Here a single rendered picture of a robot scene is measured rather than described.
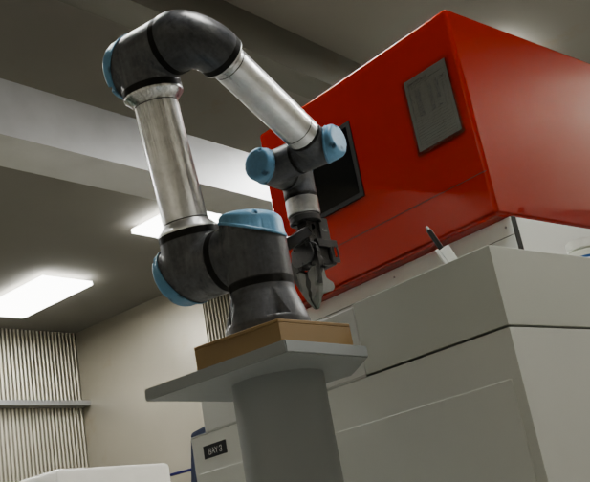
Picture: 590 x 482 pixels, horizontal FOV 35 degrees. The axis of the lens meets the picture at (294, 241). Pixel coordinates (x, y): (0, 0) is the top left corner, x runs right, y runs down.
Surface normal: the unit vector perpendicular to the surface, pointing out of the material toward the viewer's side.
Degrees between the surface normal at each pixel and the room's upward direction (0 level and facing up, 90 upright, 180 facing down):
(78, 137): 90
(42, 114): 90
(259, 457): 90
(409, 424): 90
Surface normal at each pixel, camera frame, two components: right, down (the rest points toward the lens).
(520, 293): 0.64, -0.35
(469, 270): -0.75, -0.08
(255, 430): -0.59, -0.15
